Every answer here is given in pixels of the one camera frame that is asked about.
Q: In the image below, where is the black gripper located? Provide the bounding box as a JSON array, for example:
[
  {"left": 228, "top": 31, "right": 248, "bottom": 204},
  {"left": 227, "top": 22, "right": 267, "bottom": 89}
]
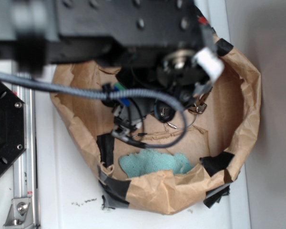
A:
[{"left": 102, "top": 50, "right": 214, "bottom": 134}]

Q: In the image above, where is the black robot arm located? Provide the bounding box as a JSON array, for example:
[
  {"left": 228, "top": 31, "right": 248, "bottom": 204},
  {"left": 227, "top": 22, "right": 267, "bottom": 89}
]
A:
[{"left": 0, "top": 0, "right": 221, "bottom": 136}]

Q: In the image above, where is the right key pair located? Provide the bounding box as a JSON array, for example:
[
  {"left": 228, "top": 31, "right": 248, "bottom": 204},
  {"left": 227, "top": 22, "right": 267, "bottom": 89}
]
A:
[{"left": 188, "top": 103, "right": 207, "bottom": 115}]

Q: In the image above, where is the brown paper bag bin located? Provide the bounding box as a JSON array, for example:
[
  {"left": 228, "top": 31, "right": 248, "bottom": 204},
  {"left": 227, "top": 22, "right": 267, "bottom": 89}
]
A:
[{"left": 51, "top": 39, "right": 261, "bottom": 215}]

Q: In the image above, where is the teal cloth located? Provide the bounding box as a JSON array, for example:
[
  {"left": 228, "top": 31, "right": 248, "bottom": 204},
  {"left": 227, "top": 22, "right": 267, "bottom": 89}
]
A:
[{"left": 119, "top": 149, "right": 193, "bottom": 178}]

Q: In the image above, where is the white cable label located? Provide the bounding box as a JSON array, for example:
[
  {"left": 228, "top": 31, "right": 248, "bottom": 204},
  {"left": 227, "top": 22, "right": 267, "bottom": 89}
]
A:
[{"left": 194, "top": 47, "right": 225, "bottom": 83}]

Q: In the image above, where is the grey braided cable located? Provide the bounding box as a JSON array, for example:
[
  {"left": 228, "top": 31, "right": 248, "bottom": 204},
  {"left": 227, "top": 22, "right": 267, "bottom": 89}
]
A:
[{"left": 0, "top": 70, "right": 188, "bottom": 149}]

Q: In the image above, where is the black hexagonal mount plate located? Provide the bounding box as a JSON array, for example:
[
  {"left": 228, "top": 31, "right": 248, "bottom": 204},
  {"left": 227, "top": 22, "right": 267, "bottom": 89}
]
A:
[{"left": 0, "top": 82, "right": 26, "bottom": 177}]

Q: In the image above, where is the aluminium rail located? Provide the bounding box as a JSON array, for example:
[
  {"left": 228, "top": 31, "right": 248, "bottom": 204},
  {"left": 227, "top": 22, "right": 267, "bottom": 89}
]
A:
[{"left": 11, "top": 59, "right": 41, "bottom": 229}]

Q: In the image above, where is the metal corner bracket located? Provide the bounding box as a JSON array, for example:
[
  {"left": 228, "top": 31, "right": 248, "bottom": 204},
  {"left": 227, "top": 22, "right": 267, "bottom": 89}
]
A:
[{"left": 3, "top": 197, "right": 34, "bottom": 229}]

